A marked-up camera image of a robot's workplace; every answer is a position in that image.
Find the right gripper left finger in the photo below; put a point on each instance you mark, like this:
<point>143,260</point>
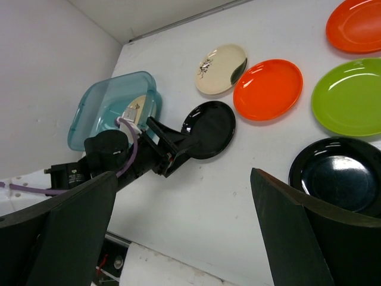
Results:
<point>58,241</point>

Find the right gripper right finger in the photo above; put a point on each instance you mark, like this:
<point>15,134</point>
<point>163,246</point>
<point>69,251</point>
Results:
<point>311,242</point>

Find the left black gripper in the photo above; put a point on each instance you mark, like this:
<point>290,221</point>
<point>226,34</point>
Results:
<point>110,150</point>

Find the cream plate with floral pattern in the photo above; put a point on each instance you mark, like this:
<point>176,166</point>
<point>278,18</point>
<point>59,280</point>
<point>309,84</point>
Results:
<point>146,107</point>

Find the cream plate with black patch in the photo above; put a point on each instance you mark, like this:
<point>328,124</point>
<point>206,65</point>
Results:
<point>219,70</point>

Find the orange plate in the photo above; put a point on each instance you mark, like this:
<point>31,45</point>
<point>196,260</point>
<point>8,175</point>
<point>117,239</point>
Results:
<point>268,90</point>
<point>354,27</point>

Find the lime green plate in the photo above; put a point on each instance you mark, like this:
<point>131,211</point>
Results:
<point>346,100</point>

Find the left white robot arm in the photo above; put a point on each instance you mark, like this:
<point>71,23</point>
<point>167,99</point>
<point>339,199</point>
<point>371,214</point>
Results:
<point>7,189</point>

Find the blue transparent plastic bin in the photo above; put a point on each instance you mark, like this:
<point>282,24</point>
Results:
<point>104,101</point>

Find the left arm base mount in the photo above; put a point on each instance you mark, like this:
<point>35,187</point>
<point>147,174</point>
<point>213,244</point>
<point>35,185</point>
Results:
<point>111,260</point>

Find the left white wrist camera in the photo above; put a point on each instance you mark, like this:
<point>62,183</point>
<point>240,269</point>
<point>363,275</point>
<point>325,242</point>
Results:
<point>127,119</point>

